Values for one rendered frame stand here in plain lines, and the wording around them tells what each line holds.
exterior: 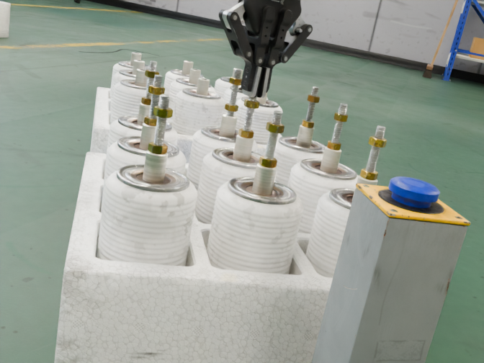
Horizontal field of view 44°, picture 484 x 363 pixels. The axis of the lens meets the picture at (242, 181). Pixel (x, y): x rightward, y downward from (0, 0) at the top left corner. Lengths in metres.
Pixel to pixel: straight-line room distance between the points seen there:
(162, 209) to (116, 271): 0.07
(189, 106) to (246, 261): 0.55
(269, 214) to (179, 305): 0.13
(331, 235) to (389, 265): 0.19
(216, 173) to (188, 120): 0.42
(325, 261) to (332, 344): 0.15
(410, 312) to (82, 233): 0.34
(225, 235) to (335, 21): 6.54
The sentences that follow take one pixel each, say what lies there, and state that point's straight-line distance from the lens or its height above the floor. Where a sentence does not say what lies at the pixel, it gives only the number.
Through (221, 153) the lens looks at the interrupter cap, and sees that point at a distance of 0.76.
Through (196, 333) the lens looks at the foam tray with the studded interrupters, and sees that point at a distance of 0.62.
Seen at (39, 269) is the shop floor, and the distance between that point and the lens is 0.97.
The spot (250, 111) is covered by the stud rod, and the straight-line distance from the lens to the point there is 0.74.
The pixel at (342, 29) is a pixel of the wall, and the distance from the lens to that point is 7.10.
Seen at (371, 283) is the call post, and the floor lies 0.26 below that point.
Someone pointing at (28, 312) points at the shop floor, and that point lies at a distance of 0.86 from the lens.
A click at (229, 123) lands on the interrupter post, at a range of 0.85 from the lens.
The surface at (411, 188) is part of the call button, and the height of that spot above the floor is 0.33.
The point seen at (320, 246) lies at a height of 0.20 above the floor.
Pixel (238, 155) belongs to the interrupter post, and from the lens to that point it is 0.75.
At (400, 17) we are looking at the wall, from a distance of 7.04.
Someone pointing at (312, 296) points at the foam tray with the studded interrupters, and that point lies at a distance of 0.63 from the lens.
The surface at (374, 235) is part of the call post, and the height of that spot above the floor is 0.29.
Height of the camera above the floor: 0.45
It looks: 17 degrees down
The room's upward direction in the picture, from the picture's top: 11 degrees clockwise
